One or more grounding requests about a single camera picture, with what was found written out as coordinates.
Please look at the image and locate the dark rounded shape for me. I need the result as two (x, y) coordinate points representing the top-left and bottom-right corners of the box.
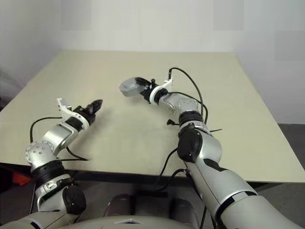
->
(168, 197), (201, 229)
(103, 194), (137, 218)

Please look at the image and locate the black right shoulder cable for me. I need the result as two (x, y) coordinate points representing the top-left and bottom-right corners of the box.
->
(153, 146), (192, 192)

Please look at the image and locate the grey robot torso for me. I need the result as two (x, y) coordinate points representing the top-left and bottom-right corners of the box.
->
(0, 210), (193, 229)

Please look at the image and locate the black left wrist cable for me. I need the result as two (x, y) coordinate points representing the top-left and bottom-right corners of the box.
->
(29, 116), (94, 162)

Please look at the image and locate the thin black left shoulder cable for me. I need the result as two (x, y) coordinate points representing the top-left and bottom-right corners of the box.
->
(28, 183), (37, 214)

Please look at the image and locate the red object under table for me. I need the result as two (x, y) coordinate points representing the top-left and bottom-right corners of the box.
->
(12, 172), (32, 186)

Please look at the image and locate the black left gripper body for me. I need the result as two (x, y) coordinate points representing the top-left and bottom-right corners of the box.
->
(72, 105), (97, 126)

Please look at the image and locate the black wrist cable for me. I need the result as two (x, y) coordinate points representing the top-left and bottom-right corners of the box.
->
(167, 67), (210, 126)
(29, 116), (94, 162)

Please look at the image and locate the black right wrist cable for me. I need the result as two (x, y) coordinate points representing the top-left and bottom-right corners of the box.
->
(167, 67), (210, 126)

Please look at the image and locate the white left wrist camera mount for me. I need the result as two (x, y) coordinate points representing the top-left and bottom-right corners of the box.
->
(56, 97), (91, 127)

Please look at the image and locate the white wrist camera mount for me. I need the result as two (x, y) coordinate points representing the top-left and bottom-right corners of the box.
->
(148, 76), (173, 106)
(56, 97), (91, 127)

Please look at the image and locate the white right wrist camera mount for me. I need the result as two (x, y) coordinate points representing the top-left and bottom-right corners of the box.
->
(148, 76), (173, 106)

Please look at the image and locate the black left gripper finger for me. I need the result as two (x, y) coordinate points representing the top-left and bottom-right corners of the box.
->
(86, 104), (101, 115)
(87, 98), (104, 108)

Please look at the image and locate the black table frame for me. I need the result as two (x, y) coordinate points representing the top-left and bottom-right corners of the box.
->
(0, 164), (193, 199)

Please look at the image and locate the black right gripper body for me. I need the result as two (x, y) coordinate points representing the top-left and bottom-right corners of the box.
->
(143, 79), (158, 105)

